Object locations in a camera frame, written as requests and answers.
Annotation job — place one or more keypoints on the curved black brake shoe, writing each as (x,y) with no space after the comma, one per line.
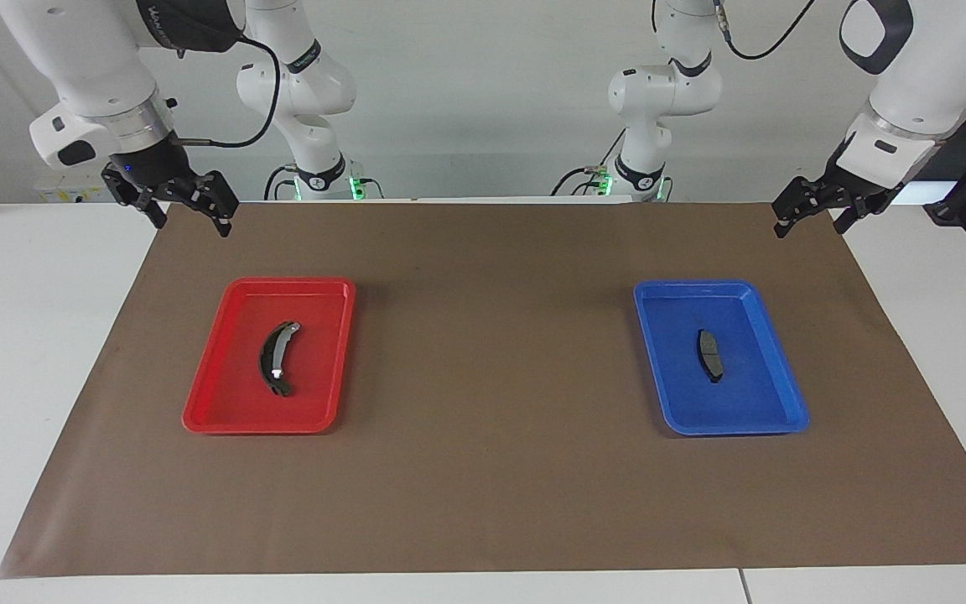
(267,356)

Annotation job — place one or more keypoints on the white wall box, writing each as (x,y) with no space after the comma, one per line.
(72,195)

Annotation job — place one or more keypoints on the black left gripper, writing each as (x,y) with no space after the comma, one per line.
(856,197)

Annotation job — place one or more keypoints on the red plastic tray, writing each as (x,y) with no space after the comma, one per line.
(231,403)

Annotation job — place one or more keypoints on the blue plastic tray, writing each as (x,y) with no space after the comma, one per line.
(751,394)

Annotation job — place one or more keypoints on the brown table mat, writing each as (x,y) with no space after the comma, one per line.
(491,486)

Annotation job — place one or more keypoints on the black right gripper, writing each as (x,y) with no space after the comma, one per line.
(152,172)

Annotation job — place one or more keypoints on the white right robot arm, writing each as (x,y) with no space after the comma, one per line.
(89,59)

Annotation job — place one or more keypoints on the small dark grey brake pad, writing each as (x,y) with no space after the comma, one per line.
(709,356)

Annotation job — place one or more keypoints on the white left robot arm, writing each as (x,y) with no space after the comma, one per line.
(936,67)

